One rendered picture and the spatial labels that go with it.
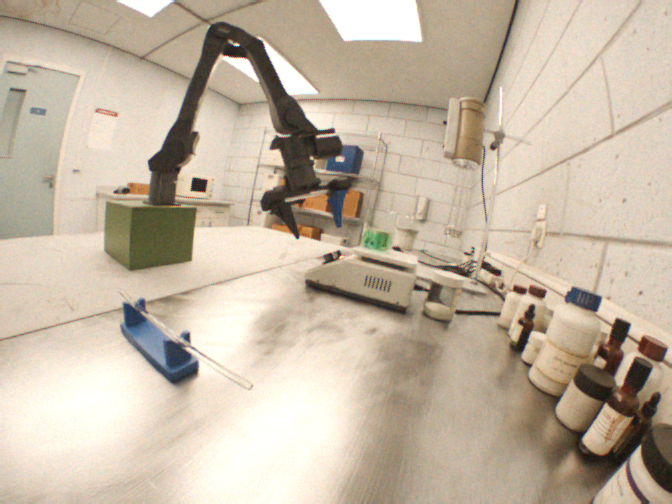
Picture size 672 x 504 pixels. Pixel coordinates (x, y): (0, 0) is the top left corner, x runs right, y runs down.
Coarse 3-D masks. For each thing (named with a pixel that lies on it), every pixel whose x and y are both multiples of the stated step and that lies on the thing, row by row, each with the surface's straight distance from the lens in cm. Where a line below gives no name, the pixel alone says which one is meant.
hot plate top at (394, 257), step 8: (352, 248) 46; (360, 248) 48; (368, 256) 45; (376, 256) 45; (384, 256) 45; (392, 256) 47; (400, 256) 49; (408, 256) 52; (416, 256) 55; (400, 264) 44; (408, 264) 44; (416, 264) 45
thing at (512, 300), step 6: (516, 288) 55; (522, 288) 54; (510, 294) 55; (516, 294) 55; (522, 294) 55; (510, 300) 54; (516, 300) 54; (504, 306) 55; (510, 306) 54; (516, 306) 54; (504, 312) 55; (510, 312) 54; (504, 318) 55; (510, 318) 55; (504, 324) 55; (510, 324) 55
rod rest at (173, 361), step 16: (128, 304) 28; (144, 304) 29; (128, 320) 29; (144, 320) 30; (128, 336) 28; (144, 336) 27; (160, 336) 27; (144, 352) 26; (160, 352) 25; (176, 352) 23; (160, 368) 24; (176, 368) 23; (192, 368) 24
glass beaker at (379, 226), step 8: (368, 208) 49; (376, 208) 48; (368, 216) 49; (376, 216) 48; (384, 216) 48; (392, 216) 48; (368, 224) 49; (376, 224) 48; (384, 224) 48; (392, 224) 49; (368, 232) 48; (376, 232) 48; (384, 232) 48; (392, 232) 49; (368, 240) 48; (376, 240) 48; (384, 240) 48; (368, 248) 48; (376, 248) 48; (384, 248) 49
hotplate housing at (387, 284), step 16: (352, 256) 49; (320, 272) 47; (336, 272) 46; (352, 272) 45; (368, 272) 45; (384, 272) 44; (400, 272) 44; (416, 272) 50; (336, 288) 47; (352, 288) 46; (368, 288) 45; (384, 288) 45; (400, 288) 45; (416, 288) 53; (384, 304) 46; (400, 304) 45
